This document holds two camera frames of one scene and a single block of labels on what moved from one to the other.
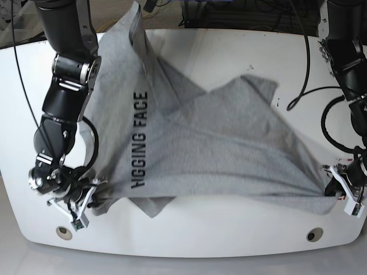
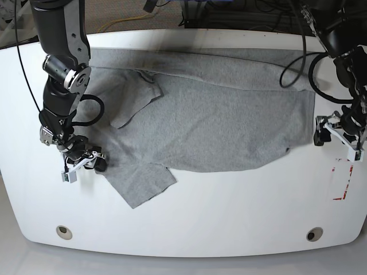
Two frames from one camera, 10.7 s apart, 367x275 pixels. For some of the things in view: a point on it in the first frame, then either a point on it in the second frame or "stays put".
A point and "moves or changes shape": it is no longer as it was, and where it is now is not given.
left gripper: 74,205 -> 86,158
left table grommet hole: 63,233 stays put
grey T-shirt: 160,136 moves or changes shape
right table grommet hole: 314,234 stays put
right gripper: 353,179 -> 334,121
